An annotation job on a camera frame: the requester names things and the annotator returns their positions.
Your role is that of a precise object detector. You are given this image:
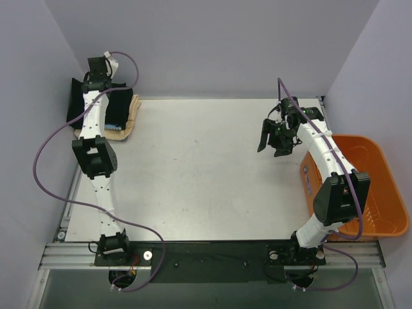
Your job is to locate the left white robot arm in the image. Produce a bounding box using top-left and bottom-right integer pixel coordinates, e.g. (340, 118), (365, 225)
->
(72, 51), (133, 265)

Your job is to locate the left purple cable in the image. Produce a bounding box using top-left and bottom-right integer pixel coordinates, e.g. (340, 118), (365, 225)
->
(33, 51), (167, 293)

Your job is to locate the orange plastic basket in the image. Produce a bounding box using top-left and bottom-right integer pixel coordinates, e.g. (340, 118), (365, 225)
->
(300, 134), (409, 241)

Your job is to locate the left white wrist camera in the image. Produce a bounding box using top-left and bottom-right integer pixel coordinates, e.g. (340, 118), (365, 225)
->
(104, 51), (118, 79)

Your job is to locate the purple cable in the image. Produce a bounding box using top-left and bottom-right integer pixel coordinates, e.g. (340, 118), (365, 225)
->
(33, 51), (167, 293)
(276, 77), (366, 293)

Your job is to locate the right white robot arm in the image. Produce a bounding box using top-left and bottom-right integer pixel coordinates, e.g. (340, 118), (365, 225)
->
(257, 97), (371, 263)

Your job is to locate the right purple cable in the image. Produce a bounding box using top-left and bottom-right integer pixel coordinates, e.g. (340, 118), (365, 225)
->
(276, 77), (366, 293)

